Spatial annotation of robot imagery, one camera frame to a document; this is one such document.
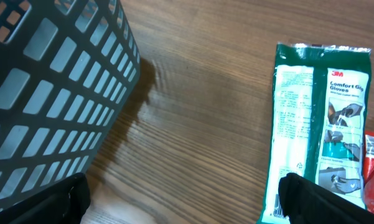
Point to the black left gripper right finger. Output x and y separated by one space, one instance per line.
304 202

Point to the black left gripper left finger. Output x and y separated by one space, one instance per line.
64 202

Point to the red sachet packet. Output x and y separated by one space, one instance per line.
368 164

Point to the green 3M glove packet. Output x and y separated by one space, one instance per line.
320 95

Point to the grey plastic basket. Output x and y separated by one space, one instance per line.
66 71

